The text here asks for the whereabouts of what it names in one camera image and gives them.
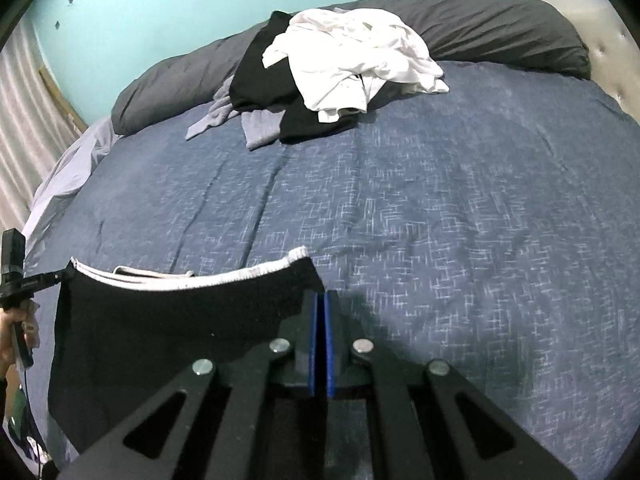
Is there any cream tufted headboard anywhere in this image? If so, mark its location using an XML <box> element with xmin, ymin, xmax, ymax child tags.
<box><xmin>542</xmin><ymin>0</ymin><xmax>639</xmax><ymax>118</ymax></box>

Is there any beige striped curtain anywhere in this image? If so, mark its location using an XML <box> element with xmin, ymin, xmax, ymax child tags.
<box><xmin>0</xmin><ymin>16</ymin><xmax>79</xmax><ymax>229</ymax></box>

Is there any black garment in pile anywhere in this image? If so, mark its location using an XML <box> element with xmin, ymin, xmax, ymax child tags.
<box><xmin>229</xmin><ymin>11</ymin><xmax>374</xmax><ymax>151</ymax></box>

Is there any light grey duvet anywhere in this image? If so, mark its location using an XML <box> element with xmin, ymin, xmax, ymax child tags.
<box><xmin>22</xmin><ymin>117</ymin><xmax>119</xmax><ymax>256</ymax></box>

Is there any white garment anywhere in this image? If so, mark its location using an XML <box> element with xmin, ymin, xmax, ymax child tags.
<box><xmin>262</xmin><ymin>9</ymin><xmax>449</xmax><ymax>124</ymax></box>

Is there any person's left hand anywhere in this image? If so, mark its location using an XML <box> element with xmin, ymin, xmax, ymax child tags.
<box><xmin>0</xmin><ymin>300</ymin><xmax>40</xmax><ymax>377</ymax></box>

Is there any black sweater white trim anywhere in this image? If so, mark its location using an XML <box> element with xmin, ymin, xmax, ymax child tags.
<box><xmin>48</xmin><ymin>246</ymin><xmax>324</xmax><ymax>453</ymax></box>

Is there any dark grey long pillow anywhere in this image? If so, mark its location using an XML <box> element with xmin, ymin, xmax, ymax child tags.
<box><xmin>111</xmin><ymin>0</ymin><xmax>591</xmax><ymax>136</ymax></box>

